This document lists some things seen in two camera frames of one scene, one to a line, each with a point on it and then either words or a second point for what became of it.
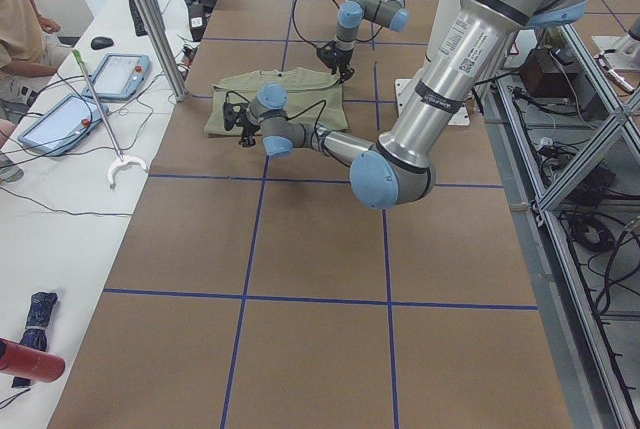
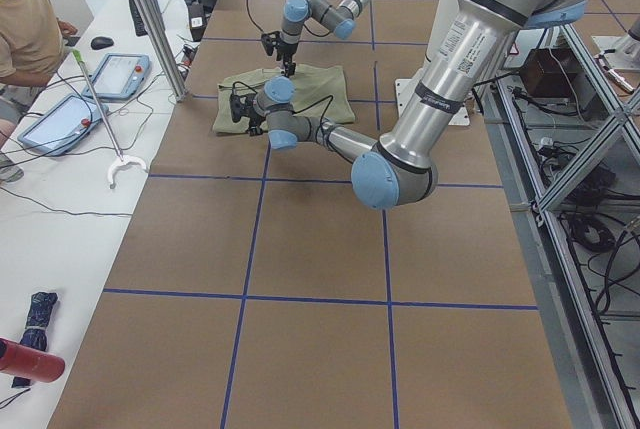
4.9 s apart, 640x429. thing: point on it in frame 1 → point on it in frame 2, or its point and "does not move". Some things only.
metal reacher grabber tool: x=122 y=160 does not move
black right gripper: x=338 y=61 → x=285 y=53
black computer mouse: x=101 y=43 does not move
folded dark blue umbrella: x=35 y=334 does not move
